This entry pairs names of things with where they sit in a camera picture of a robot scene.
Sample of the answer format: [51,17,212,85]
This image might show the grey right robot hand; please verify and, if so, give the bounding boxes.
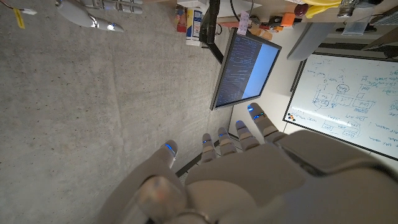
[55,0,144,33]

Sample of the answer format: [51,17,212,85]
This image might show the whiteboard with blue writing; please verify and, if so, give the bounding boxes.
[282,53,398,162]

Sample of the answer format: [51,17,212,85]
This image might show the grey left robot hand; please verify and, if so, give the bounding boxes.
[96,102,398,224]

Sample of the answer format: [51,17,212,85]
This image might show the small yellow banana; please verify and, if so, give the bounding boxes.
[304,4,334,19]

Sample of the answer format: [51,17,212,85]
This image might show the orange cube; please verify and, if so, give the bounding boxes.
[280,12,297,27]

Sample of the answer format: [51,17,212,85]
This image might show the large yellow banana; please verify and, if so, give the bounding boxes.
[300,0,343,7]

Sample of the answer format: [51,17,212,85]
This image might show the dark red plum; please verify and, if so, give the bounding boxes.
[294,3,310,18]

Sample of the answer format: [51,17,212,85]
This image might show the black computer monitor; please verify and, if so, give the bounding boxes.
[210,27,283,111]

